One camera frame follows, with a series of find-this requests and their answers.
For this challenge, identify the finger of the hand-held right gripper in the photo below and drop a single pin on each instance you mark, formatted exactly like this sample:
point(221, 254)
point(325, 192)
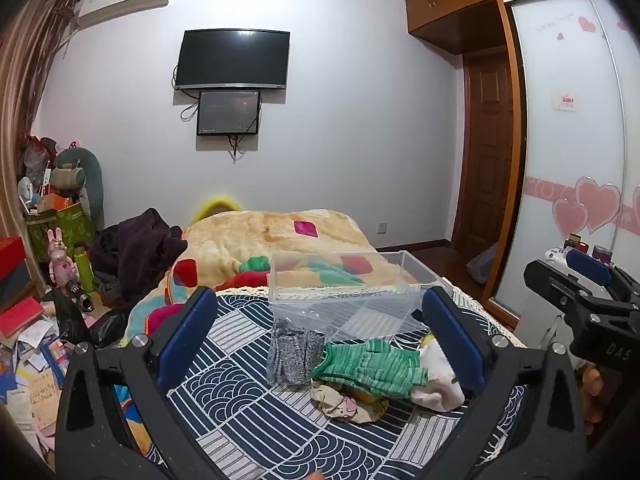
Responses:
point(547, 282)
point(590, 265)

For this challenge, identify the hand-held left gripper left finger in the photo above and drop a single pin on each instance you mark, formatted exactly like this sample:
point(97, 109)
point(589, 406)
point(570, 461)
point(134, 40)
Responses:
point(190, 327)

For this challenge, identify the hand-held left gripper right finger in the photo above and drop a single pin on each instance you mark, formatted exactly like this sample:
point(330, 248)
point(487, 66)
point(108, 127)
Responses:
point(452, 342)

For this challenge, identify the yellow sponge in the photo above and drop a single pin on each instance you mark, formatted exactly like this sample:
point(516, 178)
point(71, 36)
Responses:
point(427, 341)

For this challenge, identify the white cloth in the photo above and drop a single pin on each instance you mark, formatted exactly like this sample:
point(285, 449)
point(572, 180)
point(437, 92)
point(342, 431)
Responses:
point(437, 392)

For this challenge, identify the green knitted glove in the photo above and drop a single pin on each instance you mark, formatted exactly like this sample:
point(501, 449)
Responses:
point(370, 365)

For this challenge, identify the grey knitted glove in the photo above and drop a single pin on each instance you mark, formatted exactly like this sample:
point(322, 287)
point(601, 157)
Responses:
point(295, 352)

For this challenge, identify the clear plastic storage box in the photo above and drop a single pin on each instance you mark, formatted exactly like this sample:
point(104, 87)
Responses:
point(350, 307)

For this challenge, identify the floral patterned cloth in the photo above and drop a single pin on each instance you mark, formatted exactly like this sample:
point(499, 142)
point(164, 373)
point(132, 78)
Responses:
point(345, 405)

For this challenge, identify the person's right hand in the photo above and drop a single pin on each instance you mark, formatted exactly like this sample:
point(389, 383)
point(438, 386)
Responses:
point(594, 385)

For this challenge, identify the white sticker-covered appliance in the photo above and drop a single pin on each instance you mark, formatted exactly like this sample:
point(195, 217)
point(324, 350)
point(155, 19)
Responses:
point(542, 327)

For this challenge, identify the grey bag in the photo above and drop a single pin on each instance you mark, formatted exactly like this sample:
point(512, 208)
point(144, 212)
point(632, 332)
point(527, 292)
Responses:
point(482, 265)

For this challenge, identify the dark clothing pile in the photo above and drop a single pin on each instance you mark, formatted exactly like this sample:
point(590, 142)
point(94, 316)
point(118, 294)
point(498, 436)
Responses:
point(135, 250)

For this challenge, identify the blue white patterned bedsheet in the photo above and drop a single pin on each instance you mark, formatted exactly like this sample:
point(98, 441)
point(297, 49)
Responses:
point(250, 410)

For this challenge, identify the white heart-print sliding door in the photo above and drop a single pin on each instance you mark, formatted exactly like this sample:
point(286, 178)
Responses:
point(560, 160)

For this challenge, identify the black cylindrical lens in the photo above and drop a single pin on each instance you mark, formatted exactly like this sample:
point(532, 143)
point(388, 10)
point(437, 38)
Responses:
point(80, 296)

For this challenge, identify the black plastic bag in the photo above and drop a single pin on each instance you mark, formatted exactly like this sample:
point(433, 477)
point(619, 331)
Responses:
point(75, 320)

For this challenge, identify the beige plush blanket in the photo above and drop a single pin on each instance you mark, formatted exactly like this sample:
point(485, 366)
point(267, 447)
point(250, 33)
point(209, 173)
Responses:
point(260, 235)

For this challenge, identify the green bottle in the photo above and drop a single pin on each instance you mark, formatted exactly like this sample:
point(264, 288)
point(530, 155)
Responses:
point(84, 267)

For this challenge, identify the yellow foam tube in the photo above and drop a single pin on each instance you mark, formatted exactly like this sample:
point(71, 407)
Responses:
point(215, 207)

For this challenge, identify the brown wooden door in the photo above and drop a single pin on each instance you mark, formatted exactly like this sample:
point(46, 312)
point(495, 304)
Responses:
point(487, 160)

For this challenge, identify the pink rabbit toy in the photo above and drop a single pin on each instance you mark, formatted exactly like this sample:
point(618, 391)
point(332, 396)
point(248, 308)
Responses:
point(61, 260)

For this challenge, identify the green cardboard box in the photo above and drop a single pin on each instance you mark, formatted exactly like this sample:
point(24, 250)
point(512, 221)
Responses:
point(60, 230)

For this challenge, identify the pile of papers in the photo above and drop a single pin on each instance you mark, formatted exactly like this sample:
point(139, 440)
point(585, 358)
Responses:
point(35, 390)

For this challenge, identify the red book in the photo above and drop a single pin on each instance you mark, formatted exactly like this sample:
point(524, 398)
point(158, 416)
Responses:
point(20, 316)

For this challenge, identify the grey plush toy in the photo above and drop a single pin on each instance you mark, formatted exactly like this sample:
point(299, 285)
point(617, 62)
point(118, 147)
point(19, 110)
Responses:
point(75, 175)

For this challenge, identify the red box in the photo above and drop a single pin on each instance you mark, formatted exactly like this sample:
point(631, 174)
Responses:
point(11, 255)

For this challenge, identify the small white fan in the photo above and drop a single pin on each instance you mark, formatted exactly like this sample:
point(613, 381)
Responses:
point(27, 195)

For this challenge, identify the striped brown curtain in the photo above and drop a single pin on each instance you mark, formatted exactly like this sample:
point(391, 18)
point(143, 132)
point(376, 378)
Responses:
point(25, 90)

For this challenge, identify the wooden overhead cabinet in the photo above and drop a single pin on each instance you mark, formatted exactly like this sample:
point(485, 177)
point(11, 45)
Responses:
point(450, 5)

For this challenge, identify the white air conditioner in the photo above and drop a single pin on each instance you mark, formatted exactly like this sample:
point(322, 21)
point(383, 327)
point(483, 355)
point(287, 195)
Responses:
point(125, 5)

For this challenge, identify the white wall socket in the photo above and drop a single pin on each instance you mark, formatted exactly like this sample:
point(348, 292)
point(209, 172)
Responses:
point(382, 227)

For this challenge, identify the small black wall monitor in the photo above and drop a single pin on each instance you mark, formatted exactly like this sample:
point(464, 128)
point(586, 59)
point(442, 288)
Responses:
point(227, 112)

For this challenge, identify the wall-mounted black television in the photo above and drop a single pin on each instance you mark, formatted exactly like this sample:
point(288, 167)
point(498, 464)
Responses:
point(232, 57)

